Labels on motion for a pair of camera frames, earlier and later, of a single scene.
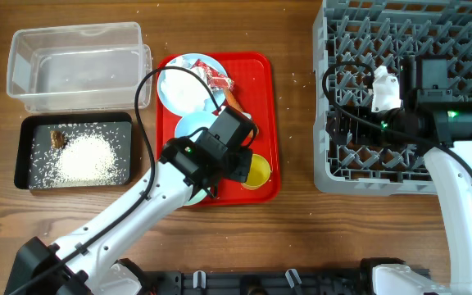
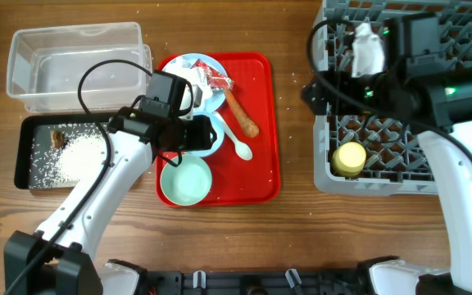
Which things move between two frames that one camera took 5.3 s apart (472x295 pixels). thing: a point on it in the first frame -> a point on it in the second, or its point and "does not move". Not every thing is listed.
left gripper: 240,170 -> 202,137
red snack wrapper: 214,78 does not move
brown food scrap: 56,139 does not move
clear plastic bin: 79,68 does not move
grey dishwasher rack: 351,39 does not move
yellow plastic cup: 259,173 -> 348,159
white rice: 97,156 does not move
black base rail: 258,283 does not move
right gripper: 343,127 -> 315,97
